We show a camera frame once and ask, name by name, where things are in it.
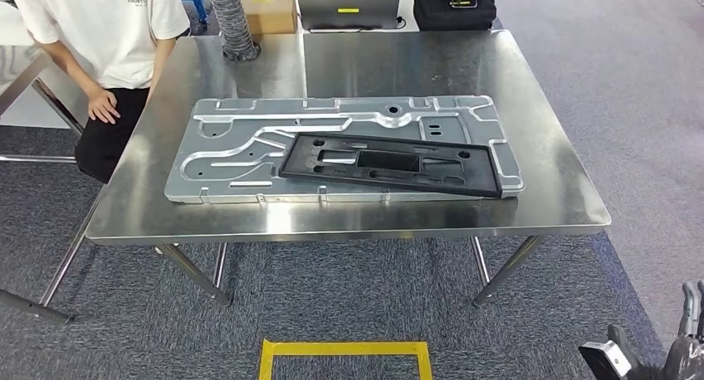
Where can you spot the yellow floor tape square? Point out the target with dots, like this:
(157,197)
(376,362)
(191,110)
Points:
(346,349)

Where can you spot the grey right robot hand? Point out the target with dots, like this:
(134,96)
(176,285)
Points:
(687,361)

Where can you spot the grey stamped metal plate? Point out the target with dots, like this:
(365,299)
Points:
(231,146)

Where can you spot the black bag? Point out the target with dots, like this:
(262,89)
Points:
(451,17)

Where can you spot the black plastic mounting plate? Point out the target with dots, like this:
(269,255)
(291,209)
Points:
(478,174)

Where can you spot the brown cardboard box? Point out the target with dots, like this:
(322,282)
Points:
(269,9)

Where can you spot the steel side table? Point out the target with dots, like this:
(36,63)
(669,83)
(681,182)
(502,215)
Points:
(22,69)

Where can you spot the person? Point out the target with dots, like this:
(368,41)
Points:
(110,37)

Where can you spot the stainless steel workbench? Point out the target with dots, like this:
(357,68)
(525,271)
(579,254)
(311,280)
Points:
(550,119)

